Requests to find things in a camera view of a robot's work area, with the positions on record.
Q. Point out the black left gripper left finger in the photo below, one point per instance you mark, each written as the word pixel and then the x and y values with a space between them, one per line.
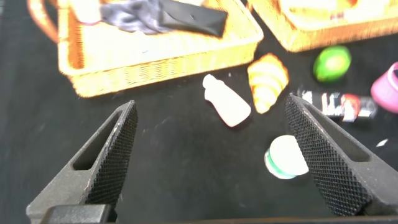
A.
pixel 105 161

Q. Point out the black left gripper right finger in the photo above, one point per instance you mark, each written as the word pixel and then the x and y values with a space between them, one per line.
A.
pixel 329 168

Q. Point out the pink saucepan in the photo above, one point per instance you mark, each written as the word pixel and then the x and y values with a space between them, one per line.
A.
pixel 387 90

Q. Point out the green lime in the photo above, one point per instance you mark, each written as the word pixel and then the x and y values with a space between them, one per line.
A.
pixel 332 63

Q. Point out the toy croissant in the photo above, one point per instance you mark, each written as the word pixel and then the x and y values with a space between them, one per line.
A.
pixel 267 81

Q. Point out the pink plastic bottle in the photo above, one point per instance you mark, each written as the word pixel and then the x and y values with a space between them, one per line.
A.
pixel 227 102

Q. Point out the round tin can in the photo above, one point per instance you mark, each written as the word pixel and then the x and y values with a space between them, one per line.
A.
pixel 284 155

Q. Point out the black cosmetic tube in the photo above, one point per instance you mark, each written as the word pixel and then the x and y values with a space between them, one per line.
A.
pixel 342 105

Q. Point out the black table cloth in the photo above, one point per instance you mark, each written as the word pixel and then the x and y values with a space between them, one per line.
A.
pixel 186 161

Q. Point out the grey cloth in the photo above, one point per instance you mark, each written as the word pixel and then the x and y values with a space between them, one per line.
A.
pixel 133 17

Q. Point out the white tumbler with purple lid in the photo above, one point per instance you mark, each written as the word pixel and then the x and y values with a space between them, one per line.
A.
pixel 87 11

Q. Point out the black glasses case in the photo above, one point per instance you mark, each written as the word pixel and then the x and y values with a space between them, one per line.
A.
pixel 192 18

